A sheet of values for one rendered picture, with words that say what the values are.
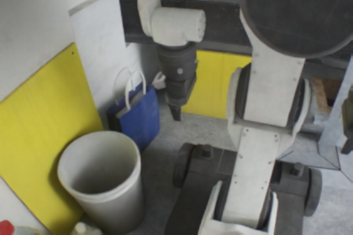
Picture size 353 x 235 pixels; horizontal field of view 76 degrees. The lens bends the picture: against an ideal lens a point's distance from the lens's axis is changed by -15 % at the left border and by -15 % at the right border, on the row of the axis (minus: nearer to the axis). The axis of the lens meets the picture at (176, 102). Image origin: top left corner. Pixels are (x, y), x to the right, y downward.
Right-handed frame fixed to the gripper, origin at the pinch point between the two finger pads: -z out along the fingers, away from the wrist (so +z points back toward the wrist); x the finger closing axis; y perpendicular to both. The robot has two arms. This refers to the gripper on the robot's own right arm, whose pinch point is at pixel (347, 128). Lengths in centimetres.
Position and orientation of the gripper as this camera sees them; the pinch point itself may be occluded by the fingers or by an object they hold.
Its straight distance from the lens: 72.0
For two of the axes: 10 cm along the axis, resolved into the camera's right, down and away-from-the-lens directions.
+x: 3.3, -7.4, 5.9
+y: -9.4, -1.8, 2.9
